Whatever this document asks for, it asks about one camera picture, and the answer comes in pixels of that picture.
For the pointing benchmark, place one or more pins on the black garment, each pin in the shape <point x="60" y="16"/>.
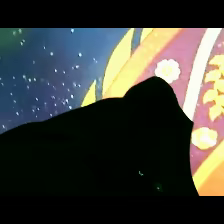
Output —
<point x="100" y="150"/>

